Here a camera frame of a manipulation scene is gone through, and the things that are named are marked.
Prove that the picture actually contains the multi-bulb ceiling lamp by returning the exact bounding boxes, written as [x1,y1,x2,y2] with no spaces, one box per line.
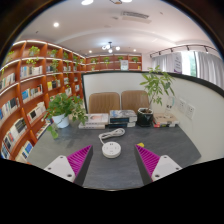
[101,41,122,54]

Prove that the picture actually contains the white wall socket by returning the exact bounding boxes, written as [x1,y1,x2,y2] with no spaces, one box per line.
[185,103,196,121]
[177,98,187,114]

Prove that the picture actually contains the white power strip cable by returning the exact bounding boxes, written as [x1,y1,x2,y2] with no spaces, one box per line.
[98,127,126,146]

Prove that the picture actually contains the round white power strip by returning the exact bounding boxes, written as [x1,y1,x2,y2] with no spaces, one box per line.
[101,141,122,159]

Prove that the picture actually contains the orange wooden shelf unit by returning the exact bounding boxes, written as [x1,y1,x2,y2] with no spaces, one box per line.
[0,39,144,164]

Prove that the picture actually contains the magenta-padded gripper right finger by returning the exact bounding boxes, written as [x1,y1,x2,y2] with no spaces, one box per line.
[133,143,183,187]

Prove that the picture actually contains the white sheer curtain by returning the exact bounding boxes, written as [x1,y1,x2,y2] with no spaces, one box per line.
[151,53,175,75]
[195,50,224,90]

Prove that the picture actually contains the ceiling air vent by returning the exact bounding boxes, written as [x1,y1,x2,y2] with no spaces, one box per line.
[120,10,150,24]

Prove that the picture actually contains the tan upholstered chair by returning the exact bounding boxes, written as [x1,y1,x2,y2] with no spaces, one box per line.
[120,89,151,114]
[87,91,121,114]

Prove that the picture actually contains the beige book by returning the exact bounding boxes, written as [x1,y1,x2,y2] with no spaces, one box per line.
[153,112,179,125]

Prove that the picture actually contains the white hanging banner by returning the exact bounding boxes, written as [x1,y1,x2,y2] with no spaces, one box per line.
[173,52,184,74]

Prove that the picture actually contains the clear acrylic sign stand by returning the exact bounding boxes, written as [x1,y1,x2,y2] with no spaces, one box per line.
[164,96,176,116]

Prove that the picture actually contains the thick dark blue book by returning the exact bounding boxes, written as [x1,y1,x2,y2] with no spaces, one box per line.
[108,109,138,124]

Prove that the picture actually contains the leafy plant in white pot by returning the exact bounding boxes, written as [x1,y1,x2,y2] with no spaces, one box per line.
[43,92,88,139]

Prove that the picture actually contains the recessed ceiling lights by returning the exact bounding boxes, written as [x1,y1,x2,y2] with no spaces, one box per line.
[52,0,134,56]

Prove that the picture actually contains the black track light rail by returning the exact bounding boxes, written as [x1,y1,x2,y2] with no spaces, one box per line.
[149,43,219,59]

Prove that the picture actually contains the red and black book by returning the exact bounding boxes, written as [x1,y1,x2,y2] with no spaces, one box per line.
[152,121,180,129]

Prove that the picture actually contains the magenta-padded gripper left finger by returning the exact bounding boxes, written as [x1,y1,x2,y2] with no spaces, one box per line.
[43,144,95,187]

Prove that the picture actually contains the white book with picture cover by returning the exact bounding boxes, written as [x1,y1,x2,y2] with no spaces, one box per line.
[84,113,110,126]

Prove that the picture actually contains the thin white book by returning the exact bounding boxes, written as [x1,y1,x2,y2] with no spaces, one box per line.
[78,122,107,130]

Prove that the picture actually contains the small tree in black pot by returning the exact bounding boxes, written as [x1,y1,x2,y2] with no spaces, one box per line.
[137,64,176,128]

